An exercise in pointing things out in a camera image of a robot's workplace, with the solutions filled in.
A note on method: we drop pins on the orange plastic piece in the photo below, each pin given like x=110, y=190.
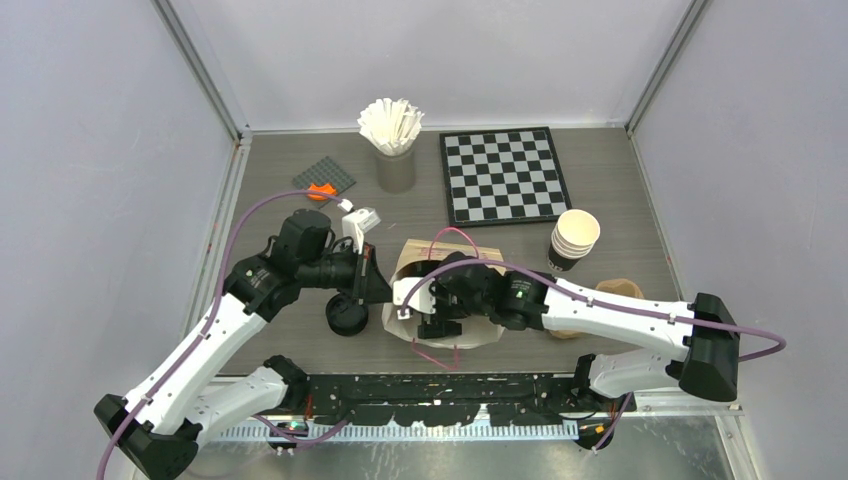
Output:
x=322, y=192

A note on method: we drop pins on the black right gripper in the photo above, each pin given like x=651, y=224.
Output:
x=439, y=323

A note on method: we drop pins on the stack of paper cups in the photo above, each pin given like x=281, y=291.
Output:
x=572, y=239

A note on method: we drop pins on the paper gift bag pink handles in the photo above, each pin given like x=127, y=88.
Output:
x=417, y=258

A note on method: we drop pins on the white wrapped straws bundle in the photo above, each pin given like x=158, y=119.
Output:
x=390, y=126

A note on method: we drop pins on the aluminium frame rail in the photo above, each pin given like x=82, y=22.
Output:
x=663, y=400

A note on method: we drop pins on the brown pulp cup carrier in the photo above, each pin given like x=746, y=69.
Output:
x=620, y=286

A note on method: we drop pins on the black white chessboard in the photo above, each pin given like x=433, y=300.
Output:
x=502, y=177

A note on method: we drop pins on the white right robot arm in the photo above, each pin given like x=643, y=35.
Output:
x=694, y=346

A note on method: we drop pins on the grey straw holder cup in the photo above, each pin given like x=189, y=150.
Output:
x=396, y=174

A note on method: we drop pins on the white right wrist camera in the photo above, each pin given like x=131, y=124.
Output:
x=410, y=298

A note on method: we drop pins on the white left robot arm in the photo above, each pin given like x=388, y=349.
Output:
x=161, y=424

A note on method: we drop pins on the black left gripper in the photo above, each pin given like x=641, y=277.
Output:
x=368, y=282

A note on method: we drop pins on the grey lego baseplate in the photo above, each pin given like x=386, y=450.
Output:
x=326, y=176

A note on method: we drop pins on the stack of black lids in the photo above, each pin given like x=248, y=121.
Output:
x=345, y=316

